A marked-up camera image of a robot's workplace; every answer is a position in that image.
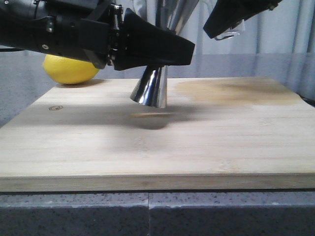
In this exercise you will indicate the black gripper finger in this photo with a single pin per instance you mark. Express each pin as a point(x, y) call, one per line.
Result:
point(227, 13)
point(142, 44)

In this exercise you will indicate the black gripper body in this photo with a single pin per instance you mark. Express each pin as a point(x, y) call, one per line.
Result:
point(77, 29)

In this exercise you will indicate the clear glass shaker cup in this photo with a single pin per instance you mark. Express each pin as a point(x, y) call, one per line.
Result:
point(232, 31)

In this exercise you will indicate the steel jigger measuring cup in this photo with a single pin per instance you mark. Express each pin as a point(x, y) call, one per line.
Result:
point(151, 90)

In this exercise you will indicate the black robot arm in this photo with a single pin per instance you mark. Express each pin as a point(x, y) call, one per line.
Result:
point(17, 25)

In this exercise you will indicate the yellow lemon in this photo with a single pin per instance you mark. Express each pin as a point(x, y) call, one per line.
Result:
point(68, 71)

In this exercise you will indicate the grey curtain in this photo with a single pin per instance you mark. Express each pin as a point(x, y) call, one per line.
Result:
point(289, 28)

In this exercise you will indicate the wooden cutting board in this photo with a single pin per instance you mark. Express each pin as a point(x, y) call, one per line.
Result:
point(227, 133)

